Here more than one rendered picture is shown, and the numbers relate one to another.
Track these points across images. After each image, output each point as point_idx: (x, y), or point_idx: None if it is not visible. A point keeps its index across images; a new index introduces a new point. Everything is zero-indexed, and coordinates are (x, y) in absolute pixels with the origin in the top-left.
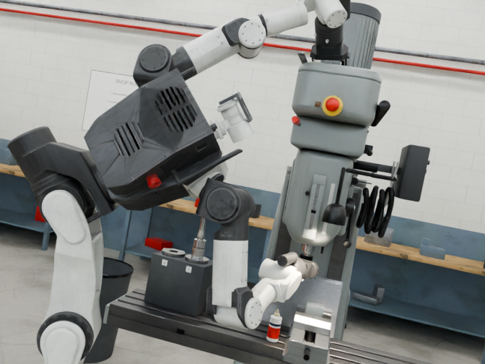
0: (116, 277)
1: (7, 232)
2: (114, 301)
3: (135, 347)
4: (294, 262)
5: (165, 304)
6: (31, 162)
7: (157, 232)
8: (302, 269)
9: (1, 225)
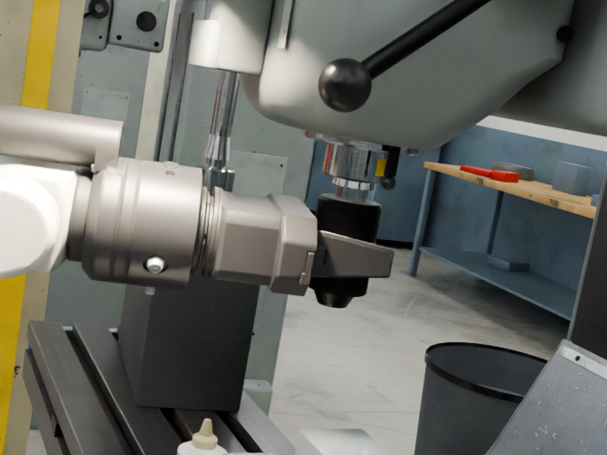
0: (510, 400)
1: (553, 328)
2: (50, 321)
3: None
4: (91, 162)
5: (126, 357)
6: None
7: None
8: (132, 201)
9: (553, 316)
